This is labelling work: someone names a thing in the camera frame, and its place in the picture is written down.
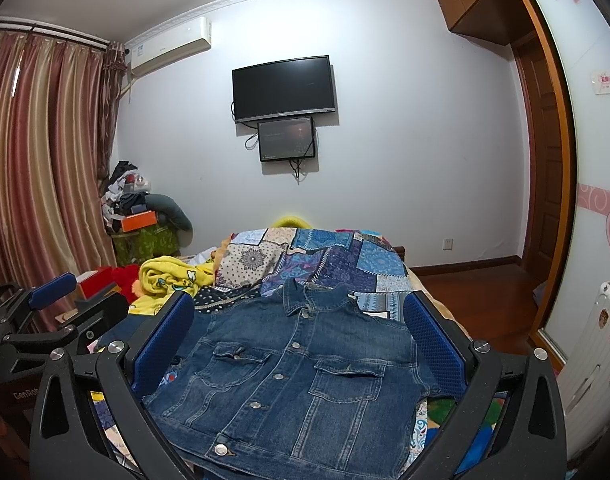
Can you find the yellow cartoon blanket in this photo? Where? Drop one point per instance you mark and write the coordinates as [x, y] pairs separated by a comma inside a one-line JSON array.
[[160, 277]]

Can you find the white wardrobe sliding door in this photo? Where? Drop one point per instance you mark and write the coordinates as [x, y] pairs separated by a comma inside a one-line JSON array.
[[581, 35]]

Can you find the orange shoe box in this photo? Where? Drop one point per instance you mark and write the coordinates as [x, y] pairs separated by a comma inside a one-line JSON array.
[[139, 221]]

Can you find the blue patchwork bed quilt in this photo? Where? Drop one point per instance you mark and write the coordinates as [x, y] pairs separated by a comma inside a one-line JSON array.
[[258, 263]]

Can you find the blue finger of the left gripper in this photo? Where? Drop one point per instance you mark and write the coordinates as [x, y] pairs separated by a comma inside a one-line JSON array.
[[50, 291], [92, 321]]

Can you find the small black wall monitor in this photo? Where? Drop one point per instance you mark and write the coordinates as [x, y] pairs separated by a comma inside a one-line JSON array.
[[280, 140]]

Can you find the dark grey neck pillow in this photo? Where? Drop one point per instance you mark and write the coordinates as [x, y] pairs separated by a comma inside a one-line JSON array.
[[165, 206]]

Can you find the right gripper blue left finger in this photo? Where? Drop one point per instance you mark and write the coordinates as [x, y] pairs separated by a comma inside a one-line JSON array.
[[129, 371]]

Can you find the black wall television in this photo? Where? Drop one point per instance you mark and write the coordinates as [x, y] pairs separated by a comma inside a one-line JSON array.
[[300, 86]]

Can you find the wooden overhead cabinet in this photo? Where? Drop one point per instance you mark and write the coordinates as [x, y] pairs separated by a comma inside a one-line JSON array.
[[498, 21]]

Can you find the red gold striped curtain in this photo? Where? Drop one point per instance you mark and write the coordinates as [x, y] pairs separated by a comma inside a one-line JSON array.
[[58, 104]]

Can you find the colourful fleece blanket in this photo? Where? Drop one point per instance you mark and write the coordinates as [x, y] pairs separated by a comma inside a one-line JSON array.
[[418, 286]]

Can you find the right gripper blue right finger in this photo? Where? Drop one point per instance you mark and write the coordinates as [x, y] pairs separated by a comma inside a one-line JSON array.
[[467, 375]]

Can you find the white wall socket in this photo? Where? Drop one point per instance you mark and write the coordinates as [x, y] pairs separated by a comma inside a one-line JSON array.
[[448, 244]]

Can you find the yellow round object behind bed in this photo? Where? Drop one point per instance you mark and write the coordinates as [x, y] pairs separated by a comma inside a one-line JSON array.
[[291, 222]]

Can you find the blue denim jacket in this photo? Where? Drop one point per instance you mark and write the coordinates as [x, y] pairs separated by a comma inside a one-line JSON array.
[[298, 385]]

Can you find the pile of clothes in corner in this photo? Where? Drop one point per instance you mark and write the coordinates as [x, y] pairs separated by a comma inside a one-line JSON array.
[[125, 180]]

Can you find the brown wooden door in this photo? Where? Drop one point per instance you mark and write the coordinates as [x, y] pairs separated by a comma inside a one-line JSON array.
[[550, 162]]

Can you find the white wall air conditioner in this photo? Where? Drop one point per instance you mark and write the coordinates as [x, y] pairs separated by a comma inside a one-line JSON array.
[[173, 45]]

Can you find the red plush toy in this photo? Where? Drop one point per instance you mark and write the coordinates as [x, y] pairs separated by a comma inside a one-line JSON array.
[[121, 278]]

